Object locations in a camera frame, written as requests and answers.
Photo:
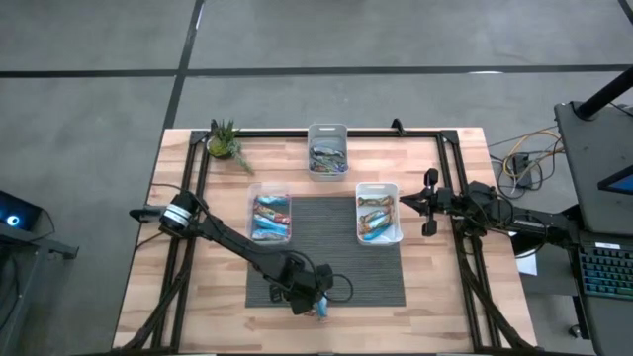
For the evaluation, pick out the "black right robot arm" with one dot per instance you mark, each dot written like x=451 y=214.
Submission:
x=524 y=222

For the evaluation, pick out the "blue red-ended granola bar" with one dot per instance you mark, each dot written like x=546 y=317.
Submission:
x=274 y=200

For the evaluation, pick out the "red silver chocolate chip bar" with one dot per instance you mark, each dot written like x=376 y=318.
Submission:
x=272 y=213

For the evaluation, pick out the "grey keyboard desk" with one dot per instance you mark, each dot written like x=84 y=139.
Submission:
x=608 y=321

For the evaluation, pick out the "black computer with blue light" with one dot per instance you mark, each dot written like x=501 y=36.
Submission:
x=20 y=207

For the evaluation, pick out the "dark purple granola bar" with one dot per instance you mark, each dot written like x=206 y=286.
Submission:
x=321 y=169

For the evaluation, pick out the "clear translucent plastic bin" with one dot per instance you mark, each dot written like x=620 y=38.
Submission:
x=249 y=212

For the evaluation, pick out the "small black frame clamp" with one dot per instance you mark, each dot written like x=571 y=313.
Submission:
x=397 y=126

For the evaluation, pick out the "potted succulent plant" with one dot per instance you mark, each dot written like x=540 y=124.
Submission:
x=222 y=143

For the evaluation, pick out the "large white plastic bin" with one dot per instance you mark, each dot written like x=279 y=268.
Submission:
x=378 y=190

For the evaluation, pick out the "black tablet screen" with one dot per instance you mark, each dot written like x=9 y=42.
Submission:
x=620 y=184

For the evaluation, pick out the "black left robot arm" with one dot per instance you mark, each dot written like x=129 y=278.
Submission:
x=232 y=240

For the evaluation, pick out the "blue granola bar orange end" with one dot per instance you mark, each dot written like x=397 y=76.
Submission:
x=378 y=232

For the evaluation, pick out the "black metal pole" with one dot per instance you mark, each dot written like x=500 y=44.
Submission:
x=605 y=94

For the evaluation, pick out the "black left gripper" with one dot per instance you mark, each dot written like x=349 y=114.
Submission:
x=299 y=284

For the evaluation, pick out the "yellow brown Chewy granola bar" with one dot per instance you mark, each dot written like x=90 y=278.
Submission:
x=375 y=201

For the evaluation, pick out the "brown blue granola bar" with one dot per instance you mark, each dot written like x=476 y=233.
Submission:
x=372 y=215

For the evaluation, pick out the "grey woven table mat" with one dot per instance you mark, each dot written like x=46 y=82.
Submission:
x=346 y=247

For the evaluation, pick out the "grey side stand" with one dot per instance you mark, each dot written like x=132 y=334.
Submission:
x=49 y=247

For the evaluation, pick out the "small white plastic bin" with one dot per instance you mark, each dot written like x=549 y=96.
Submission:
x=327 y=133

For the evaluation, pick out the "black backlit keyboard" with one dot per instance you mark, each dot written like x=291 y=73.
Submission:
x=605 y=272

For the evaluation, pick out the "black power box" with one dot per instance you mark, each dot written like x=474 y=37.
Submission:
x=521 y=170

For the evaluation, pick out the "dark grey workstation desk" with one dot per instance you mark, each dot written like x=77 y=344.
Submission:
x=588 y=148

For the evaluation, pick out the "blue yellow silver granola bar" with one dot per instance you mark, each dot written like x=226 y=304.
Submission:
x=322 y=307

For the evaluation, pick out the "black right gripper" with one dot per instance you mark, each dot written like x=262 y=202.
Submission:
x=435 y=203

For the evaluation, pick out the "white paper sheet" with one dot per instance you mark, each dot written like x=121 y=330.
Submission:
x=528 y=264

